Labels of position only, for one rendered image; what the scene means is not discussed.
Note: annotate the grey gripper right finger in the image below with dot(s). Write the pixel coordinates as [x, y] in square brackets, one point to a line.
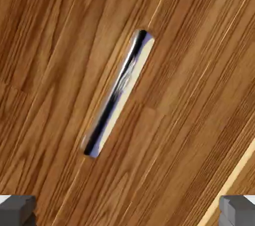
[238, 211]

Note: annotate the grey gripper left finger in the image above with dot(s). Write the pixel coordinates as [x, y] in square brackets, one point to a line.
[16, 209]

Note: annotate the wooden drawer front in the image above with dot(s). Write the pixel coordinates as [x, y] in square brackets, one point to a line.
[59, 50]

